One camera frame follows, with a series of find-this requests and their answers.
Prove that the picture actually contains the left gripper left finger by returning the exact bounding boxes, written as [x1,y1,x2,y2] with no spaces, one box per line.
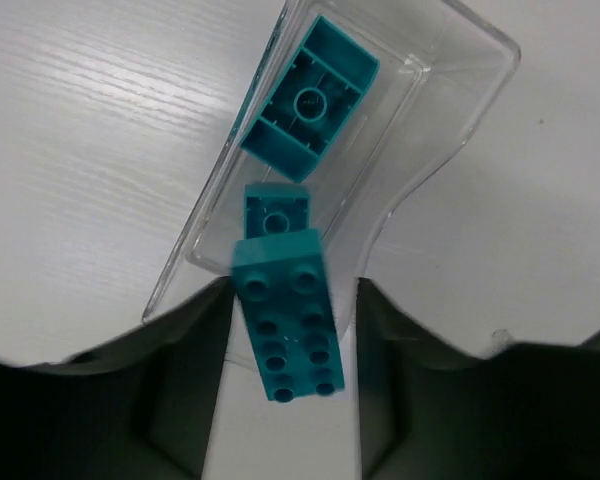
[0,277,234,479]

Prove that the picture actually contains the clear plastic container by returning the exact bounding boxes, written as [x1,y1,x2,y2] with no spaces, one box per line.
[142,1,521,334]

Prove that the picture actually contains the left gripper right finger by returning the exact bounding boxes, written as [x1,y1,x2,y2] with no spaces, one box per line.
[355,278,600,479]

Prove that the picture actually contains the teal long lego brick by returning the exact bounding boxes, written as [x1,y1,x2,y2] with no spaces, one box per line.
[231,228,345,403]

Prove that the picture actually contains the teal oval lego piece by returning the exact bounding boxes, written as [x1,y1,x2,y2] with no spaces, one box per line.
[240,15,379,183]

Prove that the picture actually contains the small teal lego brick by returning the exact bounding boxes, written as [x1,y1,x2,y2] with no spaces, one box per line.
[243,182,311,239]

